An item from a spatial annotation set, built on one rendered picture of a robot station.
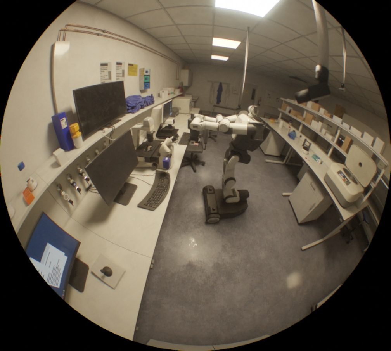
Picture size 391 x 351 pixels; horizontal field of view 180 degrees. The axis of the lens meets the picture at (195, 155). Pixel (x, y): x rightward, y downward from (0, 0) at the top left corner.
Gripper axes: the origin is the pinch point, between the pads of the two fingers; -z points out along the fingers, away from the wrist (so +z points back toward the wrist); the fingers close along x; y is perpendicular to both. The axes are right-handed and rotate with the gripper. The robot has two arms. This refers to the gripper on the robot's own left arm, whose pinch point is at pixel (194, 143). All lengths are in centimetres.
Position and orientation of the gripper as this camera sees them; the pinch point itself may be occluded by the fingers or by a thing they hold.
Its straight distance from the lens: 123.4
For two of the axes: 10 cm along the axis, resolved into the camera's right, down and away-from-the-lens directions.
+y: -1.2, 7.0, -7.0
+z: 0.5, -7.0, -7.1
